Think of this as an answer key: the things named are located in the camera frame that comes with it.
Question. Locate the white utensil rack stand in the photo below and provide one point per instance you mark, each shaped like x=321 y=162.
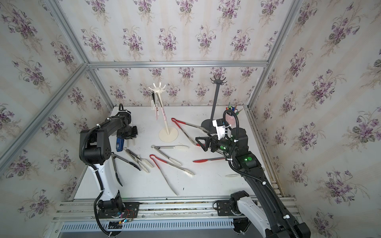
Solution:
x=167 y=134

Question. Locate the red handled tongs front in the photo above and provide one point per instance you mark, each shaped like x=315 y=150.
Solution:
x=171 y=172

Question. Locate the dark grey utensil rack stand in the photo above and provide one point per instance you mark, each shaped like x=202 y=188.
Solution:
x=207 y=124

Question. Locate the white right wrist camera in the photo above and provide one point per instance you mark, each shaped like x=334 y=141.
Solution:
x=221 y=127

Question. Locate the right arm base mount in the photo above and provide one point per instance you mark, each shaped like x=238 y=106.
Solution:
x=227 y=208

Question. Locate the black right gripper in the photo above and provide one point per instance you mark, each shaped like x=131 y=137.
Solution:
x=214 y=141

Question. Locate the red handled tongs rear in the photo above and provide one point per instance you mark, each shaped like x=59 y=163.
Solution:
x=183 y=127

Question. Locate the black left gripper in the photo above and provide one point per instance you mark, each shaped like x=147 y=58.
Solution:
x=134 y=133

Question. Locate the black tipped steel tongs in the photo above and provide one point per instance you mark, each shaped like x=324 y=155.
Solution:
x=117 y=167

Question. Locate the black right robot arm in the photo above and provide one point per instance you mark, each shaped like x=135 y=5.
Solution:
x=271 y=218

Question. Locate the pink pen cup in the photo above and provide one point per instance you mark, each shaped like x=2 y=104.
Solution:
x=229 y=117

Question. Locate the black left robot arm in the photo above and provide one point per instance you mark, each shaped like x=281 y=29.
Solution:
x=95 y=150

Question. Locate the steel cream-tipped tongs centre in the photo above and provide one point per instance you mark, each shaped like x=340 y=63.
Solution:
x=168 y=150

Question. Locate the steel cream-tipped tongs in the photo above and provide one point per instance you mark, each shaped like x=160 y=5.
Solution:
x=168 y=150
x=143 y=163

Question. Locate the red handled tongs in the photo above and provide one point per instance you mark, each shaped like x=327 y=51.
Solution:
x=171 y=172
x=183 y=127

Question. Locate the red tipped steel tongs right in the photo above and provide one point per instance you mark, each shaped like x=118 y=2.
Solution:
x=210 y=159

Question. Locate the steel cream-tipped tongs left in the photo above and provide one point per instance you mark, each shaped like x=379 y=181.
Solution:
x=143 y=163

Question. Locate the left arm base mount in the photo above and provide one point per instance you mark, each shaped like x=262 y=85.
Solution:
x=128 y=212

